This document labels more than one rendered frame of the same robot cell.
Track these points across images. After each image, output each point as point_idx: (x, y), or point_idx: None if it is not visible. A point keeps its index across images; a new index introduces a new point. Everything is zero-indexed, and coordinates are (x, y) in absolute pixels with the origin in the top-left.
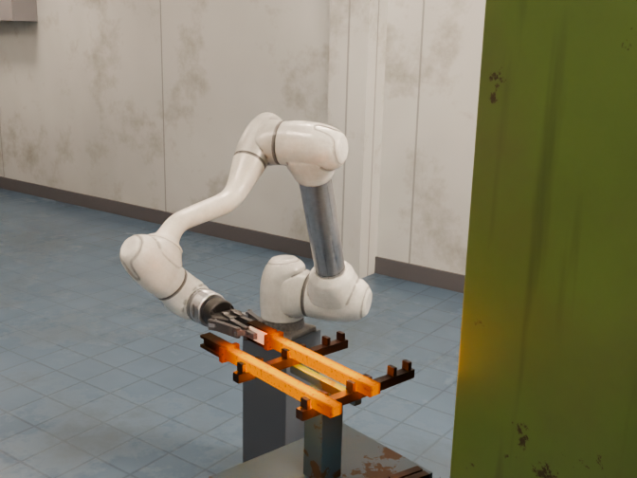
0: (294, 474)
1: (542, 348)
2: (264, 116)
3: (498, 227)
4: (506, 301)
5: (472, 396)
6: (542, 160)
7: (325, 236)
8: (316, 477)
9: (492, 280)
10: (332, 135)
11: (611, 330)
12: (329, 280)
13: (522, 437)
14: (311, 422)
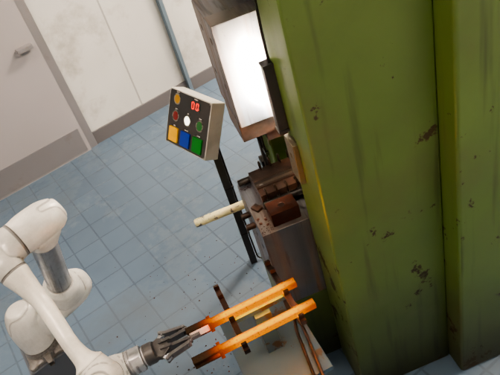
0: (268, 358)
1: (373, 196)
2: None
3: (335, 167)
4: (350, 192)
5: (343, 239)
6: (353, 128)
7: (63, 265)
8: (278, 346)
9: (339, 190)
10: (53, 204)
11: (402, 167)
12: (71, 287)
13: (373, 232)
14: None
